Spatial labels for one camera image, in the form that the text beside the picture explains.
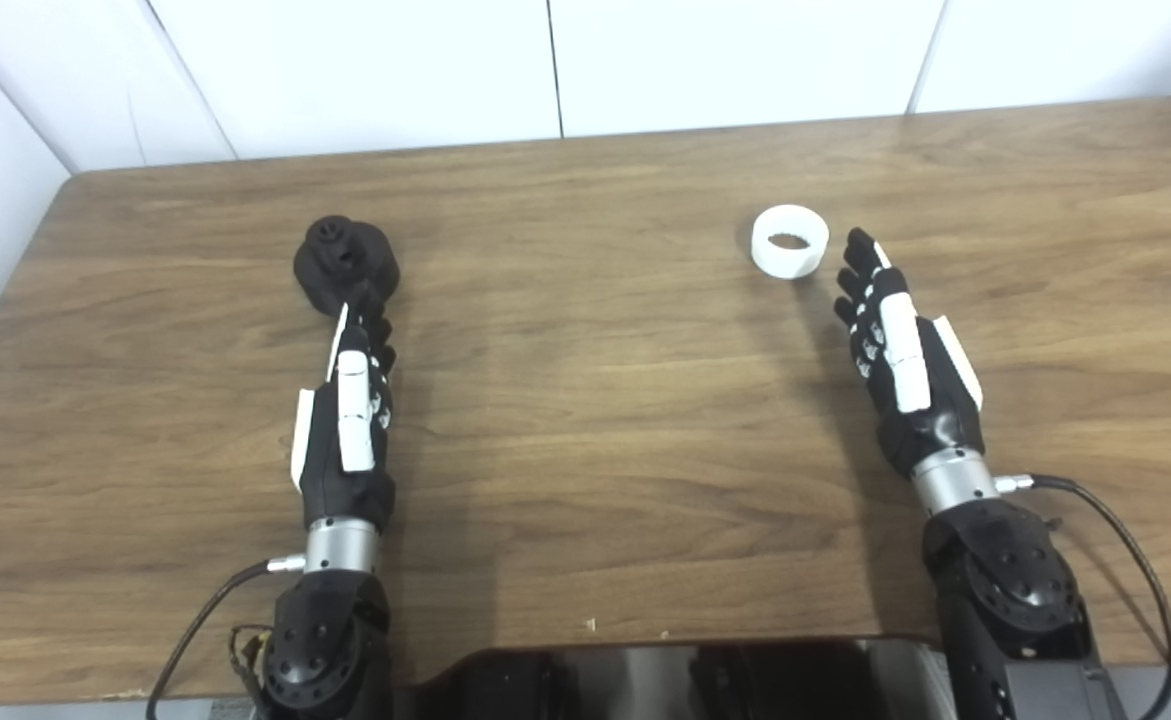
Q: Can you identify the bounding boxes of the black and white left hand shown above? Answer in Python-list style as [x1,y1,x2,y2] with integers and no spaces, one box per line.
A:
[290,285,398,531]

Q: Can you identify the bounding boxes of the black and white right hand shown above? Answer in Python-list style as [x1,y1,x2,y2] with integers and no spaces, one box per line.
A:
[833,228,986,479]

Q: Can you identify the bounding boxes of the round black part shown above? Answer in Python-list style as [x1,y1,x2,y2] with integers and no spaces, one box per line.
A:
[293,215,402,316]

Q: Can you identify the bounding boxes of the white toothed ring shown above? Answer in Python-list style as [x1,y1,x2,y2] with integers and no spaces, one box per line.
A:
[751,204,830,281]

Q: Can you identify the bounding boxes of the glossy black robot torso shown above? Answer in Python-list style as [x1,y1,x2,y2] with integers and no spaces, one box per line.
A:
[395,640,956,720]

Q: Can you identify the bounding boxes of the thin left wrist wires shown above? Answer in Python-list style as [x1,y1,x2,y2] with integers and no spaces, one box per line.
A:
[228,625,276,701]

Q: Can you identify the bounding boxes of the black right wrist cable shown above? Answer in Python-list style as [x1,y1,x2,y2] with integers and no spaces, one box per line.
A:
[993,473,1171,720]

